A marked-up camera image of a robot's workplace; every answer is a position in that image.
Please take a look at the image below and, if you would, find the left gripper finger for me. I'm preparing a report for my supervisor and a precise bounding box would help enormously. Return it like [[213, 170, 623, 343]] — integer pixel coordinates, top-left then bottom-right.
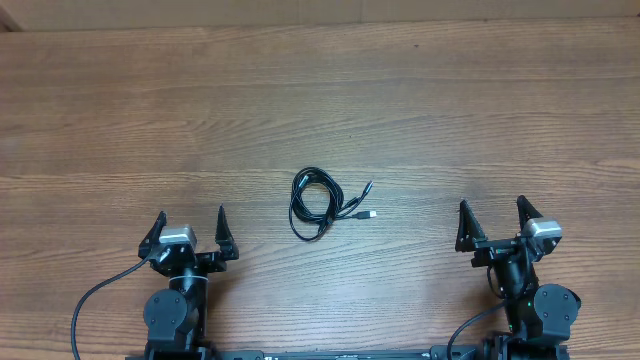
[[215, 205, 239, 261], [138, 211, 167, 259]]

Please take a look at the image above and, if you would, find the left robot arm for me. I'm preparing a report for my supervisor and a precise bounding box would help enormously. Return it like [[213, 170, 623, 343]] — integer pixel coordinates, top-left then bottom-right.
[[138, 207, 239, 360]]

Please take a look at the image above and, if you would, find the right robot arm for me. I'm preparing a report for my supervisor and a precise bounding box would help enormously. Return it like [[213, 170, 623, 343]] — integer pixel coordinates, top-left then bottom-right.
[[445, 195, 581, 359]]

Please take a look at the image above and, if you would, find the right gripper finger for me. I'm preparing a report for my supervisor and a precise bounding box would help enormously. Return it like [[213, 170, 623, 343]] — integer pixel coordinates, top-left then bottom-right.
[[455, 200, 487, 252], [516, 195, 543, 231]]

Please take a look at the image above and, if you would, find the black USB cable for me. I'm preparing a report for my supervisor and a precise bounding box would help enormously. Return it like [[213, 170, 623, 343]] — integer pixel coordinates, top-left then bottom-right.
[[294, 172, 378, 232], [288, 166, 375, 243]]

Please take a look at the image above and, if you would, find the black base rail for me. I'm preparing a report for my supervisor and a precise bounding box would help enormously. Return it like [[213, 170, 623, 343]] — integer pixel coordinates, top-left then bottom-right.
[[214, 345, 449, 360]]

